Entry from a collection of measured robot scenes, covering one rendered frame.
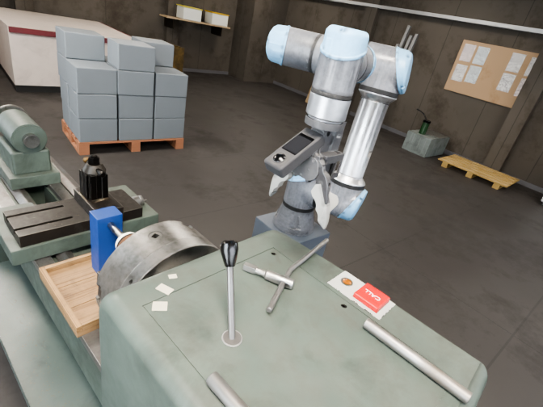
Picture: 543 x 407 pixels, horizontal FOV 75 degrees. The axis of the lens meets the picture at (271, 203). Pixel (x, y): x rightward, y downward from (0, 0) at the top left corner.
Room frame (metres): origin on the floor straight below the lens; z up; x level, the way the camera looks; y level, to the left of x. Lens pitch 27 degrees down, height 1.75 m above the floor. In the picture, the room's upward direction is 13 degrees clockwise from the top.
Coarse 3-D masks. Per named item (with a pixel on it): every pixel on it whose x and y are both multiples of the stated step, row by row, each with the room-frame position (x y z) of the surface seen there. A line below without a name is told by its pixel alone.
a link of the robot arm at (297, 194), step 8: (296, 176) 1.09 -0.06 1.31; (288, 184) 1.11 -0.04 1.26; (296, 184) 1.08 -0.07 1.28; (304, 184) 1.07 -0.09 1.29; (312, 184) 1.07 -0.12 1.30; (288, 192) 1.10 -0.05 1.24; (296, 192) 1.08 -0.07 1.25; (304, 192) 1.07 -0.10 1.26; (288, 200) 1.09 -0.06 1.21; (296, 200) 1.08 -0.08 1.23; (304, 200) 1.07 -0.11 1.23; (312, 200) 1.06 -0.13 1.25; (304, 208) 1.08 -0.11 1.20
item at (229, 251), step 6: (228, 240) 0.51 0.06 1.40; (222, 246) 0.49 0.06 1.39; (228, 246) 0.49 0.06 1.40; (234, 246) 0.49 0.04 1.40; (222, 252) 0.49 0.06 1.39; (228, 252) 0.49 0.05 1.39; (234, 252) 0.49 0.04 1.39; (222, 258) 0.49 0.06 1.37; (228, 258) 0.48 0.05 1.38; (234, 258) 0.49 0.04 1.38; (228, 264) 0.48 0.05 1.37; (234, 264) 0.49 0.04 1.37
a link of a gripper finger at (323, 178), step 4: (320, 168) 0.62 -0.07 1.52; (324, 168) 0.62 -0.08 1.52; (320, 172) 0.62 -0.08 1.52; (324, 172) 0.62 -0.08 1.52; (320, 176) 0.62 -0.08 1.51; (324, 176) 0.61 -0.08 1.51; (328, 176) 0.62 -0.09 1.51; (316, 180) 0.62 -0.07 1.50; (320, 180) 0.62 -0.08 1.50; (324, 180) 0.61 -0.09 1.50; (328, 180) 0.61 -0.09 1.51; (324, 184) 0.61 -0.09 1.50; (328, 184) 0.62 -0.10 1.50; (324, 188) 0.61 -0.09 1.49; (328, 188) 0.61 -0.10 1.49; (324, 192) 0.61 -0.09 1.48; (328, 192) 0.61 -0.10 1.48; (324, 196) 0.61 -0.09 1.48; (328, 196) 0.61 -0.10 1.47; (324, 200) 0.60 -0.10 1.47; (328, 200) 0.61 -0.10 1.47
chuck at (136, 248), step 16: (160, 224) 0.74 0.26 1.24; (176, 224) 0.77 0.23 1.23; (128, 240) 0.68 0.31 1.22; (144, 240) 0.68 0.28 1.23; (160, 240) 0.68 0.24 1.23; (176, 240) 0.69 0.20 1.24; (112, 256) 0.65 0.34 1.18; (128, 256) 0.64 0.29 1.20; (144, 256) 0.64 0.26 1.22; (112, 272) 0.62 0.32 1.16; (128, 272) 0.61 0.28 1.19; (112, 288) 0.59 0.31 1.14
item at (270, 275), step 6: (246, 264) 0.62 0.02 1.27; (252, 264) 0.62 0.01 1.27; (246, 270) 0.61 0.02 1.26; (252, 270) 0.61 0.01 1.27; (258, 270) 0.61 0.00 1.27; (264, 270) 0.61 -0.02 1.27; (264, 276) 0.60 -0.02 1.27; (270, 276) 0.60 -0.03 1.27; (276, 276) 0.60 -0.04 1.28; (282, 276) 0.60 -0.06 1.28; (276, 282) 0.59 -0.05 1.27; (288, 282) 0.59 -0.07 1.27; (294, 282) 0.60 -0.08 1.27; (288, 288) 0.59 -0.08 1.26
